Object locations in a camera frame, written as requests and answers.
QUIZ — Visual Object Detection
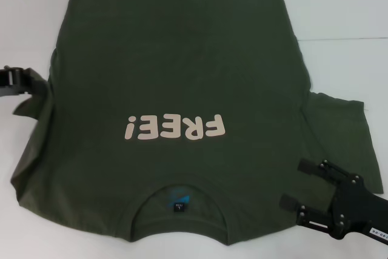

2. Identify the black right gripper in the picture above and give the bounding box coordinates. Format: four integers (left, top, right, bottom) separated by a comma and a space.
279, 158, 388, 239

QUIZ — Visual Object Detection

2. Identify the white numbered label sticker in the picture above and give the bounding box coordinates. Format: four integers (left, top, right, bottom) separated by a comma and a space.
369, 226, 388, 238

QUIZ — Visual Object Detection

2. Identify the dark green FREE t-shirt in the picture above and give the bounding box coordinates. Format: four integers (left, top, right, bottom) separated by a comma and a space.
8, 0, 383, 246

